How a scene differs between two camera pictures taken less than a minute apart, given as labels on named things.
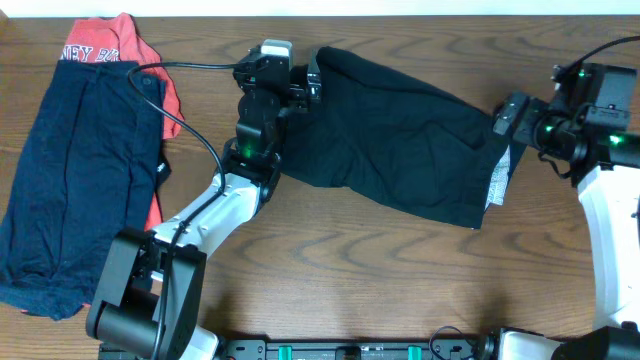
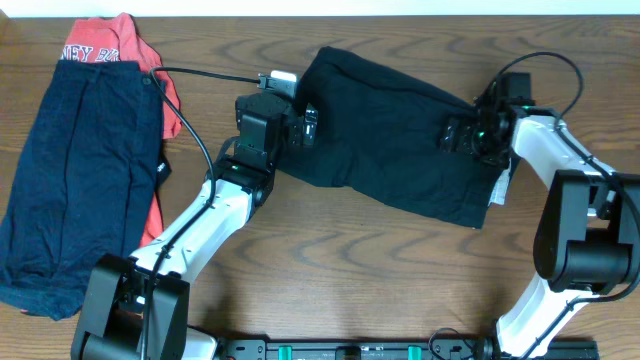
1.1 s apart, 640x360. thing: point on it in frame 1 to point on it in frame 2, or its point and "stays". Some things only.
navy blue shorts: x=86 y=173 stays
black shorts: x=398 y=145 stays
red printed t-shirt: x=120 y=39 stays
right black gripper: x=510 y=115 to x=451 y=138
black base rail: x=333 y=349 stays
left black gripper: x=310 y=83 to x=308 y=126
